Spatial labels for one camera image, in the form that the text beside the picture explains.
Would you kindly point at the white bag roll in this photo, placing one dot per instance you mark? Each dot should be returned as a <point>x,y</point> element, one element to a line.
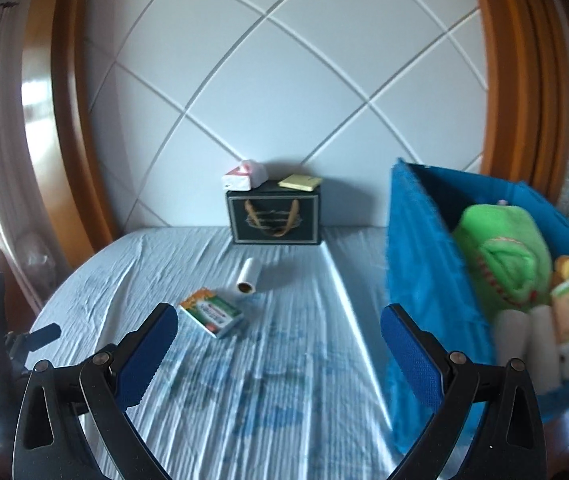
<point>514,335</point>
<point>250,275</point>
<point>547,350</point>

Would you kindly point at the small pink white tissue pack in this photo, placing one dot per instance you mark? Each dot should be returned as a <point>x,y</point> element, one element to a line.
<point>244,174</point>

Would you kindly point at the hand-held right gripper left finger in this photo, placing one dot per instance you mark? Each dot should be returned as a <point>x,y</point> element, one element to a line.
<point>144,350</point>

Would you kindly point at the white padded headboard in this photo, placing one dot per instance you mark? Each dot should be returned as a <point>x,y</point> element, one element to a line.
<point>264,85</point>

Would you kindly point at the blue fabric storage container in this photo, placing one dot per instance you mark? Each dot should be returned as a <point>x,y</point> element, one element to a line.
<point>414,240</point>

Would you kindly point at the yellow notepad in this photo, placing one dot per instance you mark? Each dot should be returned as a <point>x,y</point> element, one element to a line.
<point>300,182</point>

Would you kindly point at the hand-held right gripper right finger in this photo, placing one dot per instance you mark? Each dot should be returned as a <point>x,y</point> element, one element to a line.
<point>409,355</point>

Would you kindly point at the wooden headboard frame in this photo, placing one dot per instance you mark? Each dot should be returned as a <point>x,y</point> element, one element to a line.
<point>69,110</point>

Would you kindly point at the green plush toy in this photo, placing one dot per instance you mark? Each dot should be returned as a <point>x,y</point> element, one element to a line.
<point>499,240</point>

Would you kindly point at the light blue bedsheet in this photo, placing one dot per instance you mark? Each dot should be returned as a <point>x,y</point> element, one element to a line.
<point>289,360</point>

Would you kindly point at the orange green cardboard box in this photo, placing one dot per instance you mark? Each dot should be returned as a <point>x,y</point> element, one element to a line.
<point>212,312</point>

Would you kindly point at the yellow plush toy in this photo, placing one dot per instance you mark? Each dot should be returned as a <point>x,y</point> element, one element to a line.
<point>563,267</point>

